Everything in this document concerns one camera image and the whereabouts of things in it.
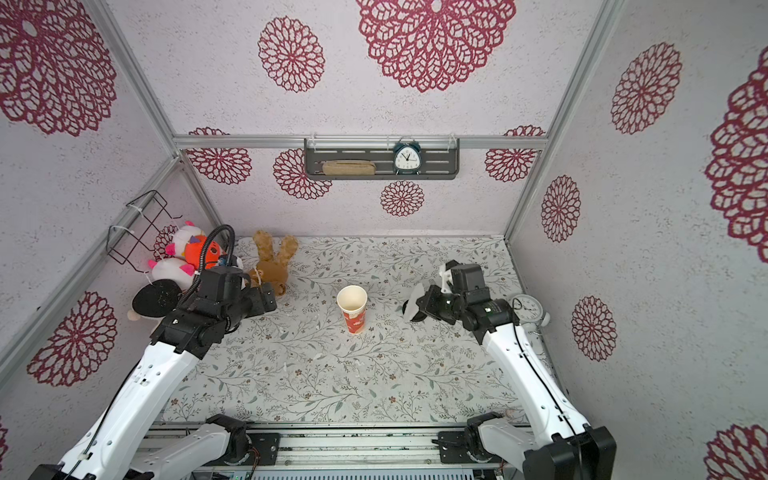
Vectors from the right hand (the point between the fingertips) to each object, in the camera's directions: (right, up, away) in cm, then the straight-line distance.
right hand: (415, 298), depth 76 cm
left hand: (-40, +1, -1) cm, 40 cm away
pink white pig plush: (-68, +7, +9) cm, 69 cm away
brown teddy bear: (-46, +8, +26) cm, 54 cm away
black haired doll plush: (-66, 0, 0) cm, 66 cm away
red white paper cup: (-17, -2, +11) cm, 20 cm away
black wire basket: (-71, +15, 0) cm, 73 cm away
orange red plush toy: (-64, +12, +12) cm, 66 cm away
